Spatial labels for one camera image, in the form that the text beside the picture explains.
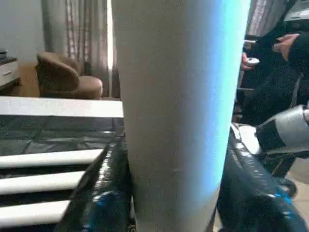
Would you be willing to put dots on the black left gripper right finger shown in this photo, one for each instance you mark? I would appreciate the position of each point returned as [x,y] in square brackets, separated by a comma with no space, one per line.
[251,198]

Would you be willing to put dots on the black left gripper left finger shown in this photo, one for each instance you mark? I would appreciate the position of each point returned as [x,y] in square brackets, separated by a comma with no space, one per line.
[106,198]

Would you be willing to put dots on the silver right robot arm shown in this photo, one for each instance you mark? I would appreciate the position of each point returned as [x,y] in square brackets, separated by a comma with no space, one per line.
[289,128]

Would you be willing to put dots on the black table mat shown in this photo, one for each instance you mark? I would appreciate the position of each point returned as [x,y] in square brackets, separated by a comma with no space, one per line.
[48,133]

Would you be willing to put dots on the white side table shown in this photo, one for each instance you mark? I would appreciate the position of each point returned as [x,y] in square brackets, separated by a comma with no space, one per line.
[58,106]

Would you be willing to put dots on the person in black clothes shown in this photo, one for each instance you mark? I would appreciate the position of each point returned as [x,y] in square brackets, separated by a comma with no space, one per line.
[280,82]

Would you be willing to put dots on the brown armchair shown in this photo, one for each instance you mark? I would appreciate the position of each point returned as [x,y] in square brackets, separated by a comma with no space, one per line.
[63,77]

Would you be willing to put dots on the white drawer unit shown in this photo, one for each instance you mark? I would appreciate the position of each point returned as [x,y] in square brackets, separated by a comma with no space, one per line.
[8,75]

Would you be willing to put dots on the beige curtain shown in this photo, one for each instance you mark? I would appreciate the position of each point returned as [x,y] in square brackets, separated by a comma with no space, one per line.
[82,29]

